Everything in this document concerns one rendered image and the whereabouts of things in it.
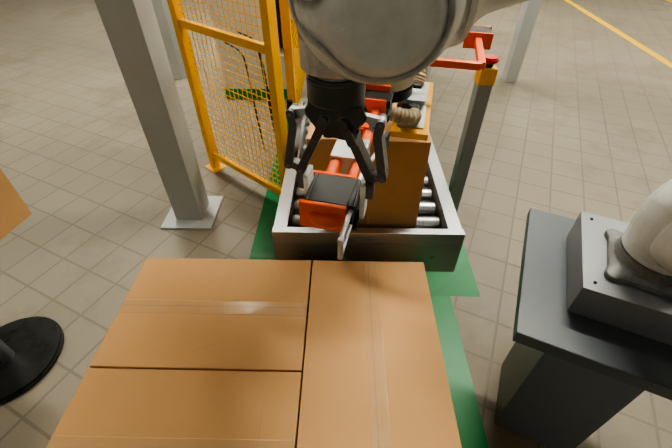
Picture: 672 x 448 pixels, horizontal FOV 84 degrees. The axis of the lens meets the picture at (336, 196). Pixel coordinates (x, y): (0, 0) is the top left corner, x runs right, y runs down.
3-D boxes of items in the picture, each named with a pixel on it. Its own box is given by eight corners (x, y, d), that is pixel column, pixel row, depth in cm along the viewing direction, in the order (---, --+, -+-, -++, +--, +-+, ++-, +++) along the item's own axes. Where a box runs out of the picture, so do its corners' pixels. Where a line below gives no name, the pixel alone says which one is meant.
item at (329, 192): (314, 192, 65) (313, 169, 62) (356, 198, 64) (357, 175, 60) (299, 225, 59) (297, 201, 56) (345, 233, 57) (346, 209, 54)
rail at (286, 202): (314, 58, 328) (313, 35, 316) (320, 58, 328) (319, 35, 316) (277, 262, 151) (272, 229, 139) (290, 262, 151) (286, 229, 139)
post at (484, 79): (436, 231, 221) (477, 63, 157) (448, 231, 221) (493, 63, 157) (438, 239, 216) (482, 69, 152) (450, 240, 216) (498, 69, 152)
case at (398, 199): (324, 145, 192) (322, 68, 166) (402, 147, 190) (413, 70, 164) (311, 227, 146) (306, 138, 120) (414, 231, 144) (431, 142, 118)
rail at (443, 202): (388, 58, 327) (390, 36, 315) (395, 58, 327) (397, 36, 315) (440, 265, 150) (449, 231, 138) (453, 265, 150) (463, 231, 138)
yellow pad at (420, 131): (402, 84, 124) (404, 70, 121) (433, 87, 122) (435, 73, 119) (389, 137, 99) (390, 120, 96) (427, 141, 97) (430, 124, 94)
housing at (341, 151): (337, 154, 75) (337, 135, 72) (370, 159, 73) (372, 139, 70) (328, 175, 69) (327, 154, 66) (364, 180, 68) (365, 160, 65)
